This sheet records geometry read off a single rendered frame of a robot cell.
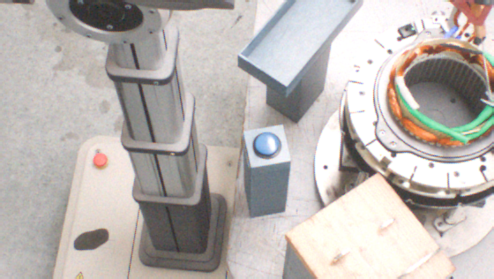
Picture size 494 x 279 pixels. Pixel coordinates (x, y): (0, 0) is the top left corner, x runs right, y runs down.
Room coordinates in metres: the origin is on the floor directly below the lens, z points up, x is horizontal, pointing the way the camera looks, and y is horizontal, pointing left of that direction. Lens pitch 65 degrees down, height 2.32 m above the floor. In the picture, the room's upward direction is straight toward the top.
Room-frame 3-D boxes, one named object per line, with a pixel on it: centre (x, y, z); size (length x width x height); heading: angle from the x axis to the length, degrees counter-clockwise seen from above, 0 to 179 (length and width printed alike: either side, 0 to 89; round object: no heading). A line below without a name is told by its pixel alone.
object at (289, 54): (0.82, -0.10, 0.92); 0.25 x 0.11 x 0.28; 143
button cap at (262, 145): (0.59, -0.03, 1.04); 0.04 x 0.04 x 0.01
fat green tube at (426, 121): (0.59, -0.29, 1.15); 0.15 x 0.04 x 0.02; 38
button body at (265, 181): (0.59, -0.03, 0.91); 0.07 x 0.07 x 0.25; 11
